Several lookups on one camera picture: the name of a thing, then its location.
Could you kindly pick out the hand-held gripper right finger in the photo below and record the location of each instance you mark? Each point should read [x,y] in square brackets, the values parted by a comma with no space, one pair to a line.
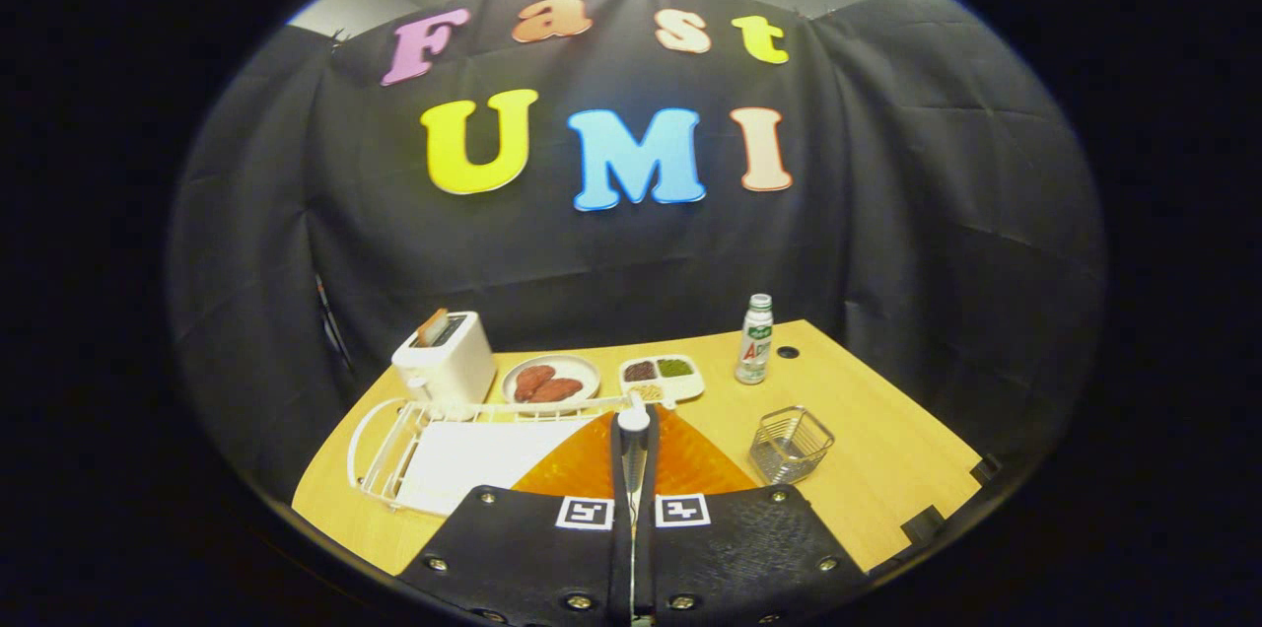
[646,568]

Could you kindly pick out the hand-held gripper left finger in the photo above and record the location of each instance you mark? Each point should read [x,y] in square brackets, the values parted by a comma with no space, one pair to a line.
[618,568]

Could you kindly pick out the grey plate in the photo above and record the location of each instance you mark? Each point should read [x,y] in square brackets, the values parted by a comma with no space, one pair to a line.
[582,369]

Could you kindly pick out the yellow grains portion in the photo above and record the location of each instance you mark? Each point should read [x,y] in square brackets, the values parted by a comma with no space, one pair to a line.
[648,391]

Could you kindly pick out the white divided tray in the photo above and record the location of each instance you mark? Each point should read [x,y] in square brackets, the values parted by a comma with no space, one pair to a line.
[690,387]

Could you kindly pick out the brown meat piece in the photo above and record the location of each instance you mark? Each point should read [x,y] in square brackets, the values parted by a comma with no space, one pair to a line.
[559,389]
[533,381]

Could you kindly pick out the dark brown beans portion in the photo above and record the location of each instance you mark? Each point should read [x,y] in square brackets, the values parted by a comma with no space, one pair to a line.
[639,371]

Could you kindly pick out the green beans portion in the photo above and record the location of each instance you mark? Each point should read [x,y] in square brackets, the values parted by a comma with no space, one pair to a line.
[675,368]

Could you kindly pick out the white green drink bottle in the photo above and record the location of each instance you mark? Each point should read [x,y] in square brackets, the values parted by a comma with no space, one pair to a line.
[755,351]

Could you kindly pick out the white toaster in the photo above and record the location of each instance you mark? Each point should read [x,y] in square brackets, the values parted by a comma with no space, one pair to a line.
[454,371]

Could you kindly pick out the black table edge clip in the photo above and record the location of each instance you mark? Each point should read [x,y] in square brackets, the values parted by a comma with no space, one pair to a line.
[924,524]
[986,469]

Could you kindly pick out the toast slice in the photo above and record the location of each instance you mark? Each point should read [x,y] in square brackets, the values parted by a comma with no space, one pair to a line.
[431,328]

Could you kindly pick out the black backdrop cloth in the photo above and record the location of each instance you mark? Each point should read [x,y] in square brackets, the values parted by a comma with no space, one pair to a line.
[887,213]

